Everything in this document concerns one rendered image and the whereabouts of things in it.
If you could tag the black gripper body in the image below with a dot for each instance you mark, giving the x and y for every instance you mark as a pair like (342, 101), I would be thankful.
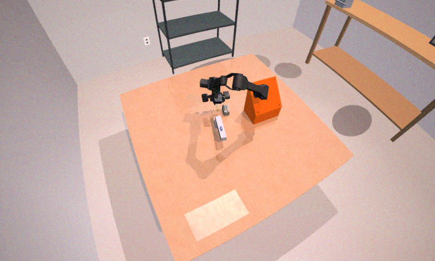
(205, 96)

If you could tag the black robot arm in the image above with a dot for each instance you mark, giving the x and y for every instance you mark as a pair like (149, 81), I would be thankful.
(240, 83)

